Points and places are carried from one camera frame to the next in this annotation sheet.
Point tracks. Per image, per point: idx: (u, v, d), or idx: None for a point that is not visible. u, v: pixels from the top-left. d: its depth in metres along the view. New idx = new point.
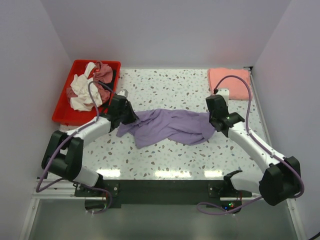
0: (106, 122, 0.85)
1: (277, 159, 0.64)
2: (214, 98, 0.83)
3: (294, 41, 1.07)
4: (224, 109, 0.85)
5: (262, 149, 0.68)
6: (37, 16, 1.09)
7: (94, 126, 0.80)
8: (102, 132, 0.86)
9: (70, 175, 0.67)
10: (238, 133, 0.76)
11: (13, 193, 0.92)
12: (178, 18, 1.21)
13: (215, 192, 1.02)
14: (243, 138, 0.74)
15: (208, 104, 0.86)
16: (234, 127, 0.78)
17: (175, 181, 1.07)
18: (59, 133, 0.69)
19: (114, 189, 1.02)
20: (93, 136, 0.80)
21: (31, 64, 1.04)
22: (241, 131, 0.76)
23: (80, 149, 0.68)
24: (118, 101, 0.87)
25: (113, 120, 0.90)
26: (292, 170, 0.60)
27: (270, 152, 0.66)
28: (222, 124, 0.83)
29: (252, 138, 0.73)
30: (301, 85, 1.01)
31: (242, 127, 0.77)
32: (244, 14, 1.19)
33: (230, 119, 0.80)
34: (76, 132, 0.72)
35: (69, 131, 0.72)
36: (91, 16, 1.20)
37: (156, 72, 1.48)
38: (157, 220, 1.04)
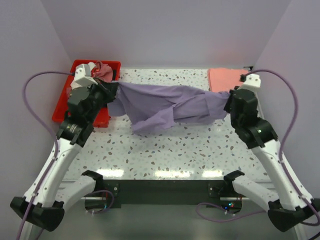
0: (70, 149, 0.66)
1: (305, 202, 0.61)
2: (247, 100, 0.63)
3: (294, 40, 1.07)
4: (255, 115, 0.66)
5: (291, 186, 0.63)
6: (37, 15, 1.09)
7: (56, 166, 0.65)
8: (73, 157, 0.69)
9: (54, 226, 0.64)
10: (268, 158, 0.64)
11: (14, 193, 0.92)
12: (178, 19, 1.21)
13: (215, 192, 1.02)
14: (273, 165, 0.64)
15: (236, 105, 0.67)
16: (265, 148, 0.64)
17: (175, 181, 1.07)
18: (18, 201, 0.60)
19: (114, 189, 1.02)
20: (63, 174, 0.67)
21: (32, 63, 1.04)
22: (272, 156, 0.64)
23: (51, 211, 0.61)
24: (75, 104, 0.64)
25: (81, 132, 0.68)
26: (318, 217, 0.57)
27: (299, 193, 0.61)
28: (249, 136, 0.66)
29: (283, 170, 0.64)
30: (301, 85, 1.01)
31: (274, 149, 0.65)
32: (243, 14, 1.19)
33: (261, 131, 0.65)
34: (34, 196, 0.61)
35: (27, 195, 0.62)
36: (91, 15, 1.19)
37: (156, 72, 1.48)
38: (157, 221, 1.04)
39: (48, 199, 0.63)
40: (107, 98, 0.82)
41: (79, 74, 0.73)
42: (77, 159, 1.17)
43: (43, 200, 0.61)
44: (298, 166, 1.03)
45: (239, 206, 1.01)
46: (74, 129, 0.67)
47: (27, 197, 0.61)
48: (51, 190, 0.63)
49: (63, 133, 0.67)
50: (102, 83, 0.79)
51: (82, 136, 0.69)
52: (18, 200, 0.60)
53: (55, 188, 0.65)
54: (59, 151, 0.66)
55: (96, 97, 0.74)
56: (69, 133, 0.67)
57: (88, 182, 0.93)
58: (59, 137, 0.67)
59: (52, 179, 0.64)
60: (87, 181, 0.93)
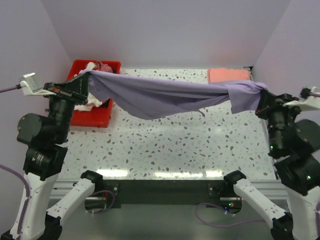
0: (42, 185, 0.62)
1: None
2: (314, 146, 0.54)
3: (294, 41, 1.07)
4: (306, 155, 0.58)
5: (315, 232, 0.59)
6: (37, 15, 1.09)
7: (31, 206, 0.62)
8: (50, 186, 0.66)
9: None
10: (304, 205, 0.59)
11: (13, 193, 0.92)
12: (178, 19, 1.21)
13: (215, 192, 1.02)
14: (306, 211, 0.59)
15: (289, 140, 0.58)
16: (306, 196, 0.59)
17: (175, 181, 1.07)
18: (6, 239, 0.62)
19: (114, 189, 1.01)
20: (44, 206, 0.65)
21: (31, 63, 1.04)
22: (310, 205, 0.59)
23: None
24: (27, 141, 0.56)
25: (50, 163, 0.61)
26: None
27: None
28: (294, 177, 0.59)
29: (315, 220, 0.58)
30: (301, 85, 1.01)
31: (313, 198, 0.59)
32: (244, 14, 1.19)
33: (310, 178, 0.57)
34: (20, 236, 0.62)
35: (13, 232, 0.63)
36: (91, 15, 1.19)
37: (156, 72, 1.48)
38: (158, 221, 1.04)
39: (36, 231, 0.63)
40: (79, 101, 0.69)
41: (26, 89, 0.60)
42: (77, 158, 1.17)
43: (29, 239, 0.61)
44: None
45: (239, 206, 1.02)
46: (40, 161, 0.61)
47: (13, 235, 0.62)
48: (36, 225, 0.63)
49: (30, 166, 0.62)
50: (64, 91, 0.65)
51: (53, 163, 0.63)
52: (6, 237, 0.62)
53: (40, 221, 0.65)
54: (31, 188, 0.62)
55: (60, 112, 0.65)
56: (36, 167, 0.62)
57: (87, 187, 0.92)
58: (28, 171, 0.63)
59: (32, 218, 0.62)
60: (85, 188, 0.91)
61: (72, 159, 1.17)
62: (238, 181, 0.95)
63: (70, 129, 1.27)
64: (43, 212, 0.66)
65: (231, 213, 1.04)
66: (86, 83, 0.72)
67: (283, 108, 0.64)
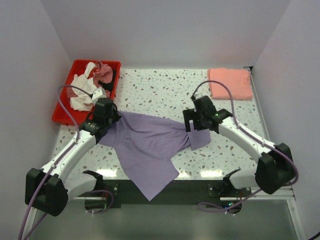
0: (89, 138, 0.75)
1: (268, 148, 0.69)
2: (201, 99, 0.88)
3: (294, 41, 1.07)
4: (212, 107, 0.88)
5: (253, 141, 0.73)
6: (37, 15, 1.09)
7: (74, 149, 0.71)
8: (88, 148, 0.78)
9: (56, 208, 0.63)
10: (228, 128, 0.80)
11: (15, 193, 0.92)
12: (178, 18, 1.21)
13: (215, 192, 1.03)
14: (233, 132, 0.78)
15: (197, 106, 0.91)
16: (223, 123, 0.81)
17: (175, 181, 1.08)
18: (35, 172, 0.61)
19: (114, 189, 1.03)
20: (77, 158, 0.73)
21: (31, 63, 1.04)
22: (231, 126, 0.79)
23: (60, 187, 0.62)
24: (99, 105, 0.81)
25: (99, 129, 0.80)
26: (283, 156, 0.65)
27: (260, 142, 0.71)
28: (212, 122, 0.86)
29: (242, 131, 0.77)
30: (301, 85, 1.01)
31: (231, 122, 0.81)
32: (244, 14, 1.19)
33: (219, 115, 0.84)
34: (53, 169, 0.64)
35: (45, 168, 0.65)
36: (90, 15, 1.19)
37: (156, 72, 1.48)
38: (157, 221, 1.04)
39: (63, 174, 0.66)
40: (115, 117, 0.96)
41: (96, 94, 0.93)
42: None
43: (59, 174, 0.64)
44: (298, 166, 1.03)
45: (240, 206, 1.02)
46: (94, 126, 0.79)
47: (45, 168, 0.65)
48: (66, 169, 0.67)
49: (84, 127, 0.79)
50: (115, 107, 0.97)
51: (99, 133, 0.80)
52: (35, 171, 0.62)
53: (68, 170, 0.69)
54: (80, 138, 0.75)
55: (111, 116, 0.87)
56: (89, 128, 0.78)
57: (89, 178, 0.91)
58: (81, 129, 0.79)
59: (70, 160, 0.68)
60: (88, 178, 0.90)
61: None
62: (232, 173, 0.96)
63: (70, 129, 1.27)
64: (73, 166, 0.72)
65: (231, 213, 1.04)
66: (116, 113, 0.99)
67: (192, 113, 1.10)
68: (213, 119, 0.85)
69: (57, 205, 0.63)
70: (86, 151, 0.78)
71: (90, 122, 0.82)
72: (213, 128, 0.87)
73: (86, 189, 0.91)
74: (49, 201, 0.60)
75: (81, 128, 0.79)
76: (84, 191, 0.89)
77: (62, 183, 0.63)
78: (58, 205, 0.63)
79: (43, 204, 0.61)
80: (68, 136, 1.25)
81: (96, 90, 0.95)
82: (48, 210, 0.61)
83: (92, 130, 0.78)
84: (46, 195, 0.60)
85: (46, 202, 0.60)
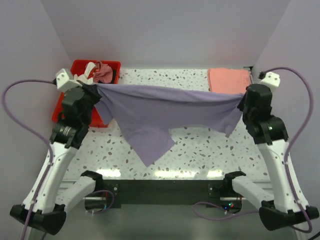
0: (64, 152, 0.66)
1: (299, 207, 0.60)
2: (263, 93, 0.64)
3: (294, 41, 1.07)
4: (267, 110, 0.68)
5: (288, 189, 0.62)
6: (37, 15, 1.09)
7: (52, 172, 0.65)
8: (69, 159, 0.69)
9: (56, 228, 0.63)
10: (272, 156, 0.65)
11: (14, 193, 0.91)
12: (178, 17, 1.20)
13: (215, 193, 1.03)
14: (276, 164, 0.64)
15: (252, 98, 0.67)
16: (271, 147, 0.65)
17: (175, 182, 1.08)
18: (17, 210, 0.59)
19: (114, 189, 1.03)
20: (60, 176, 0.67)
21: (31, 62, 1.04)
22: (277, 156, 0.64)
23: (49, 217, 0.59)
24: (65, 105, 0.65)
25: (76, 133, 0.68)
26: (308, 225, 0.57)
27: (296, 198, 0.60)
28: (258, 129, 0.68)
29: (285, 171, 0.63)
30: (301, 85, 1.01)
31: (280, 150, 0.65)
32: (243, 14, 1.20)
33: (272, 127, 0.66)
34: (34, 204, 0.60)
35: (26, 202, 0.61)
36: (90, 15, 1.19)
37: (156, 72, 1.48)
38: (158, 221, 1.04)
39: (49, 203, 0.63)
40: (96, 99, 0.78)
41: (61, 80, 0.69)
42: (77, 158, 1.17)
43: (43, 207, 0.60)
44: (298, 166, 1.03)
45: (239, 206, 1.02)
46: (68, 132, 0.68)
47: (25, 204, 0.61)
48: (50, 196, 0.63)
49: (57, 136, 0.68)
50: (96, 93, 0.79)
51: (77, 137, 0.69)
52: (17, 209, 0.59)
53: (53, 195, 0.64)
54: (54, 156, 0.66)
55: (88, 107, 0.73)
56: (64, 136, 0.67)
57: (88, 183, 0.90)
58: (54, 140, 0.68)
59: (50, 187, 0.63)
60: (86, 183, 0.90)
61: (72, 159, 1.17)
62: (237, 176, 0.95)
63: None
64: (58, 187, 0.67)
65: (231, 214, 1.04)
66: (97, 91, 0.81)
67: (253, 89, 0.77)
68: (264, 127, 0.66)
69: (55, 225, 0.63)
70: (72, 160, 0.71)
71: (64, 125, 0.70)
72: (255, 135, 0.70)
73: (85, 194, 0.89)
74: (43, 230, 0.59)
75: (54, 138, 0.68)
76: (86, 193, 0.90)
77: (49, 214, 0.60)
78: (55, 225, 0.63)
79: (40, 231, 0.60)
80: None
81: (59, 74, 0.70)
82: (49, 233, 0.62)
83: (67, 138, 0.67)
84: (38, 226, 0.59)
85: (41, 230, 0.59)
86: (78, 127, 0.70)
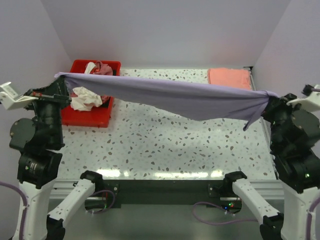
0: (37, 193, 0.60)
1: None
2: (310, 134, 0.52)
3: (294, 41, 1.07)
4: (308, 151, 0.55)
5: (303, 232, 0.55)
6: (37, 15, 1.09)
7: (29, 215, 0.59)
8: (47, 192, 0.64)
9: None
10: (297, 203, 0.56)
11: (15, 193, 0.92)
12: (178, 17, 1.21)
13: (215, 193, 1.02)
14: (299, 210, 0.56)
15: (294, 133, 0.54)
16: (301, 195, 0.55)
17: (175, 181, 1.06)
18: None
19: (114, 189, 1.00)
20: (41, 210, 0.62)
21: (31, 62, 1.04)
22: (303, 204, 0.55)
23: None
24: (19, 146, 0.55)
25: (45, 168, 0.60)
26: None
27: None
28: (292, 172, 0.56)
29: (307, 220, 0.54)
30: (301, 85, 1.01)
31: (309, 198, 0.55)
32: (244, 14, 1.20)
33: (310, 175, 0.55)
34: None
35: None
36: (91, 15, 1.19)
37: (156, 72, 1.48)
38: (158, 221, 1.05)
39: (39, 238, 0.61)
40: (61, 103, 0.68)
41: (7, 102, 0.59)
42: (77, 158, 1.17)
43: None
44: None
45: (240, 206, 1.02)
46: (33, 168, 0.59)
47: None
48: (39, 231, 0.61)
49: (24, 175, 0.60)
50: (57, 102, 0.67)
51: (47, 170, 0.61)
52: None
53: (41, 228, 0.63)
54: (28, 197, 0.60)
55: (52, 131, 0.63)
56: (30, 175, 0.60)
57: (87, 187, 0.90)
58: (23, 180, 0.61)
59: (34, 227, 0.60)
60: (85, 189, 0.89)
61: (72, 159, 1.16)
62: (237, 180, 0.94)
63: (70, 129, 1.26)
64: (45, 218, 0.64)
65: (231, 213, 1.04)
66: (64, 85, 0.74)
67: (287, 106, 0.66)
68: (302, 174, 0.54)
69: None
70: (49, 189, 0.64)
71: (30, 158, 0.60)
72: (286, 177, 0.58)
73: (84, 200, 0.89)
74: None
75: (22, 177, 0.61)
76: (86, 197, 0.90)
77: None
78: None
79: None
80: (68, 137, 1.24)
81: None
82: None
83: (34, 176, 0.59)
84: None
85: None
86: (46, 158, 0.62)
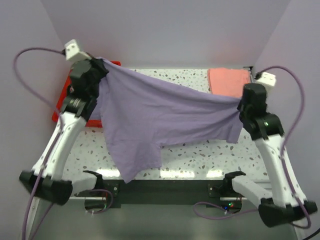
0: (75, 121, 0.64)
1: (297, 201, 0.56)
2: (255, 90, 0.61)
3: (294, 40, 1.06)
4: (263, 106, 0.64)
5: (285, 182, 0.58)
6: (37, 14, 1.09)
7: (62, 139, 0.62)
8: (78, 131, 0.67)
9: (60, 200, 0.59)
10: (268, 151, 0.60)
11: (14, 193, 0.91)
12: (178, 17, 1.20)
13: (215, 192, 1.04)
14: (271, 158, 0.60)
15: (247, 95, 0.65)
16: (268, 142, 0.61)
17: (175, 182, 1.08)
18: (26, 175, 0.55)
19: (114, 189, 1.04)
20: (68, 146, 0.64)
21: (31, 62, 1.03)
22: (273, 150, 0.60)
23: (58, 188, 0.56)
24: (75, 76, 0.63)
25: (85, 105, 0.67)
26: (307, 216, 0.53)
27: (293, 192, 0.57)
28: (255, 127, 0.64)
29: (282, 166, 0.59)
30: (301, 85, 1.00)
31: (277, 145, 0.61)
32: (244, 13, 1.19)
33: (268, 125, 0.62)
34: (43, 169, 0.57)
35: (36, 169, 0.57)
36: (90, 14, 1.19)
37: (156, 72, 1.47)
38: (158, 222, 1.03)
39: (58, 173, 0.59)
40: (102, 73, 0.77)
41: (71, 51, 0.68)
42: (77, 158, 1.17)
43: (52, 173, 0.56)
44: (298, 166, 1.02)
45: (239, 206, 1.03)
46: (77, 104, 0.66)
47: (35, 169, 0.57)
48: (59, 166, 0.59)
49: (67, 108, 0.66)
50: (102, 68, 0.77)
51: (86, 109, 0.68)
52: (26, 174, 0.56)
53: (62, 164, 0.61)
54: (64, 125, 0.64)
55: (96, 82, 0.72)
56: (73, 108, 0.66)
57: (89, 177, 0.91)
58: (63, 111, 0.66)
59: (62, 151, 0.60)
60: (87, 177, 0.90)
61: (72, 159, 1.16)
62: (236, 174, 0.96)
63: None
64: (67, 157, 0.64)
65: (231, 214, 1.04)
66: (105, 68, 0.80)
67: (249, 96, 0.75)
68: (257, 123, 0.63)
69: (64, 195, 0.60)
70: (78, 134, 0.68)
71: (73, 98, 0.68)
72: (251, 134, 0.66)
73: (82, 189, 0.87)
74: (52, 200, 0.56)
75: (62, 110, 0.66)
76: (83, 188, 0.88)
77: (58, 184, 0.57)
78: (63, 197, 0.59)
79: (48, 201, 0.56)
80: None
81: (70, 45, 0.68)
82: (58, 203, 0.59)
83: (75, 109, 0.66)
84: (48, 197, 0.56)
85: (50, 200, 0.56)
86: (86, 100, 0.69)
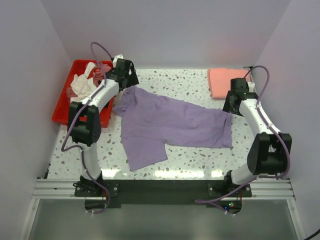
0: (115, 84, 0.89)
1: (272, 131, 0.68)
2: (237, 79, 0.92)
3: (294, 41, 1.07)
4: (244, 89, 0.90)
5: (262, 121, 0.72)
6: (37, 15, 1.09)
7: (104, 90, 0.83)
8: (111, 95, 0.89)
9: (90, 140, 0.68)
10: (247, 106, 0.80)
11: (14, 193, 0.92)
12: (178, 18, 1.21)
13: (215, 192, 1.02)
14: (249, 109, 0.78)
15: (232, 85, 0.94)
16: (246, 101, 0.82)
17: (175, 182, 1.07)
18: (75, 104, 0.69)
19: (114, 189, 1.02)
20: (104, 100, 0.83)
21: (31, 62, 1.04)
22: (251, 105, 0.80)
23: (96, 118, 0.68)
24: None
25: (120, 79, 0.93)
26: (282, 143, 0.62)
27: (267, 124, 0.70)
28: (237, 98, 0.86)
29: (258, 112, 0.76)
30: (301, 85, 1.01)
31: (253, 102, 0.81)
32: (244, 14, 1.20)
33: (248, 96, 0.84)
34: (89, 101, 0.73)
35: (83, 101, 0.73)
36: (90, 15, 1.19)
37: (156, 72, 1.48)
38: (158, 221, 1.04)
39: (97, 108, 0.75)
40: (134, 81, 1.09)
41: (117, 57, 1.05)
42: (77, 158, 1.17)
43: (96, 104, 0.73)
44: (298, 166, 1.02)
45: (239, 206, 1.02)
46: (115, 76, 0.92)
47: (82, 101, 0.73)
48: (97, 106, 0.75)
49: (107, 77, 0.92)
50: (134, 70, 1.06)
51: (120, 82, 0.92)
52: (75, 103, 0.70)
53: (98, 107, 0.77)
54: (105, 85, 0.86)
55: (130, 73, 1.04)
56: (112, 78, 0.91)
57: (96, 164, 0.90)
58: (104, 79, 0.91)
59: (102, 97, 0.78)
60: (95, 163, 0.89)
61: (72, 159, 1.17)
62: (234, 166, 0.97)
63: None
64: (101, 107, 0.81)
65: (231, 213, 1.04)
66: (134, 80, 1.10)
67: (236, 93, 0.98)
68: (239, 95, 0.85)
69: (95, 135, 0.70)
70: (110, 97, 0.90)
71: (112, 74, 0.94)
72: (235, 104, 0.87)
73: (91, 170, 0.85)
74: (89, 128, 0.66)
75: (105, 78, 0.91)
76: (94, 170, 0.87)
77: (98, 117, 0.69)
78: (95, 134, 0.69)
79: (83, 131, 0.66)
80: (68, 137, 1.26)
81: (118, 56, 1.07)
82: (88, 138, 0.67)
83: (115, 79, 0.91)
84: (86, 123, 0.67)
85: (86, 129, 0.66)
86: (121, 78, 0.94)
